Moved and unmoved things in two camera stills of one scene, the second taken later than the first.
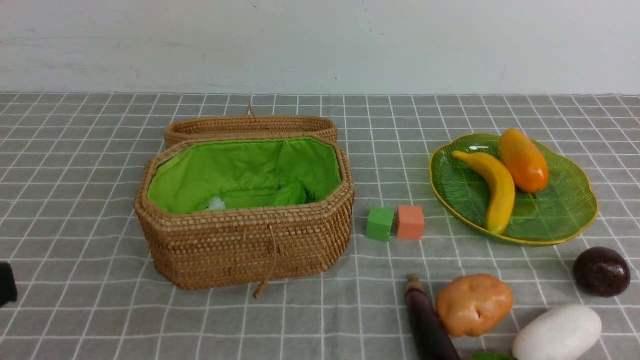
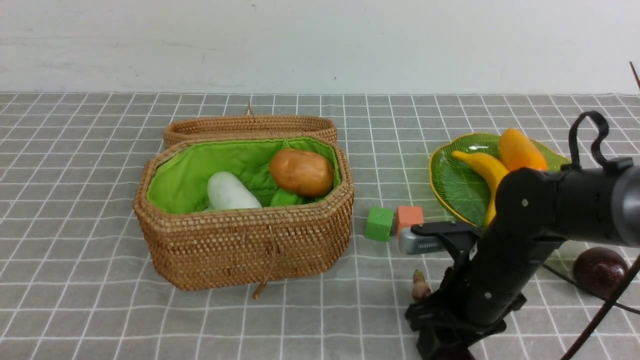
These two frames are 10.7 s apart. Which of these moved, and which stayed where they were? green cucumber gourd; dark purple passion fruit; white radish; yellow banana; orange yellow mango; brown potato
Moved: white radish; brown potato
Stayed: green cucumber gourd; orange yellow mango; yellow banana; dark purple passion fruit
